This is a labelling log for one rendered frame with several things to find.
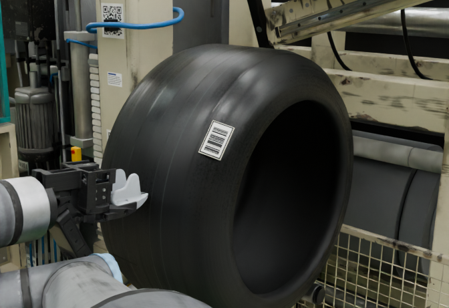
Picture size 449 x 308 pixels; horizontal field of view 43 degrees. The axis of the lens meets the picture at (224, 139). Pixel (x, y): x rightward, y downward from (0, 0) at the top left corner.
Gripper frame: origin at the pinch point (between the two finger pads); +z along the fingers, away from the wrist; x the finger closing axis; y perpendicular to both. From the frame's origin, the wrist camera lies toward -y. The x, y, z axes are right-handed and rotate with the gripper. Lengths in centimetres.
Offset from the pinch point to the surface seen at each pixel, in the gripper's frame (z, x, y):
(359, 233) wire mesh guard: 64, -11, -16
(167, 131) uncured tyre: 4.4, -0.8, 11.6
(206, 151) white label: 4.9, -9.6, 9.9
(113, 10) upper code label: 17.3, 31.3, 32.4
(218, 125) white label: 7.2, -9.7, 14.0
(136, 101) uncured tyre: 6.7, 10.1, 15.4
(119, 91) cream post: 19.6, 30.4, 14.8
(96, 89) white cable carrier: 20.8, 40.3, 13.9
